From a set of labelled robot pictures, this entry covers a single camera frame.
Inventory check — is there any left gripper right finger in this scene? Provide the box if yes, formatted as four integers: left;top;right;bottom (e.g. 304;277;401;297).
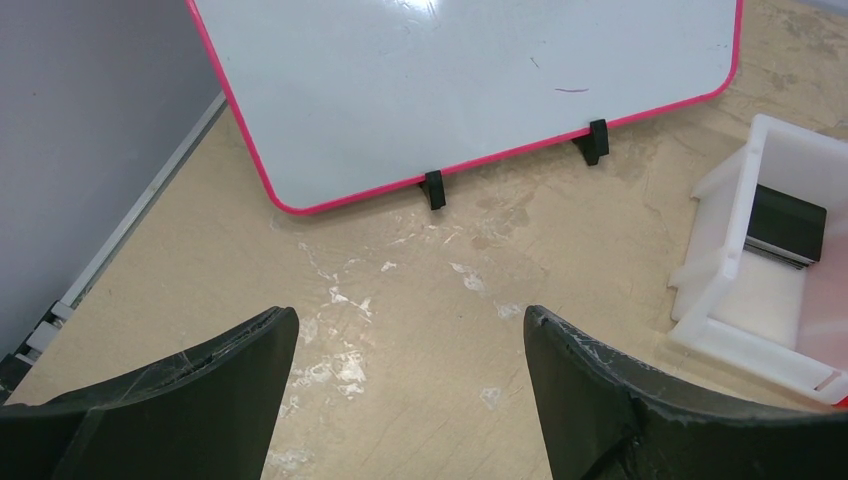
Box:
523;305;847;479

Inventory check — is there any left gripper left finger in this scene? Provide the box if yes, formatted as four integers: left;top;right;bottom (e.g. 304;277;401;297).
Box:
1;307;299;479

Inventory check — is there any white plastic bin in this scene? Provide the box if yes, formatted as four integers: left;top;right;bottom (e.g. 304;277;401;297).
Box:
669;114;847;407

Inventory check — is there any black card in white bin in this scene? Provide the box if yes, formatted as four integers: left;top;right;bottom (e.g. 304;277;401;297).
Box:
744;185;827;270

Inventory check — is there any aluminium frame rail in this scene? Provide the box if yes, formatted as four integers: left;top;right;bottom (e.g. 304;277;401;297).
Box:
1;93;227;403

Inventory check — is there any pink framed whiteboard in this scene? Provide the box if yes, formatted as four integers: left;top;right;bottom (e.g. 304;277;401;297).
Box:
187;1;744;215

